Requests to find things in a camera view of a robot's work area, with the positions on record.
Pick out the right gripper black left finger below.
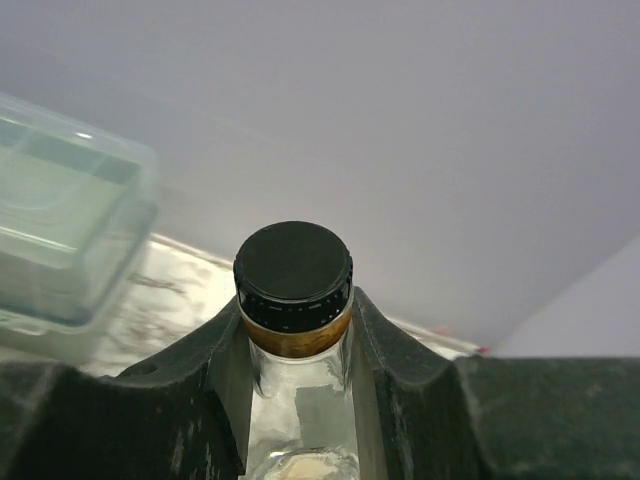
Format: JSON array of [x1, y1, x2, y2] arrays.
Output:
[[1, 302, 245, 479]]

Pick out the translucent green plastic storage box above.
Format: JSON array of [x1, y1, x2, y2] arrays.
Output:
[[1, 95, 159, 364]]

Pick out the clear glass bottle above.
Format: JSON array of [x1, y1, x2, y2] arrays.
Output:
[[233, 221, 360, 479]]

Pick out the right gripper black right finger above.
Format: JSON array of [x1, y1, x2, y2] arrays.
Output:
[[352, 290, 639, 479]]

